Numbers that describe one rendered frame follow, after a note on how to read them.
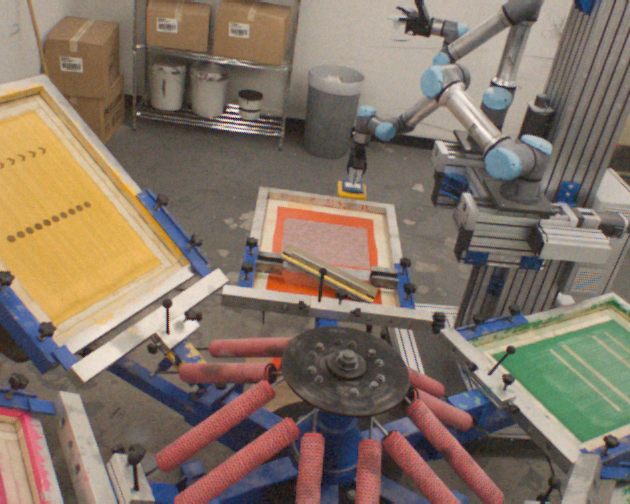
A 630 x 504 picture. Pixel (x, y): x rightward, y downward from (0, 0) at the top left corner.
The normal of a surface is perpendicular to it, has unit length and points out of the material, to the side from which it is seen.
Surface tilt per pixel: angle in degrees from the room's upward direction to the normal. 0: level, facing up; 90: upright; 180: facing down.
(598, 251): 90
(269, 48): 90
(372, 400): 0
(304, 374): 0
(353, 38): 90
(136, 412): 0
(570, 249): 90
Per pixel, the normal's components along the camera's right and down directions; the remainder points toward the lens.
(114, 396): 0.15, -0.84
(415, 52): -0.02, 0.54
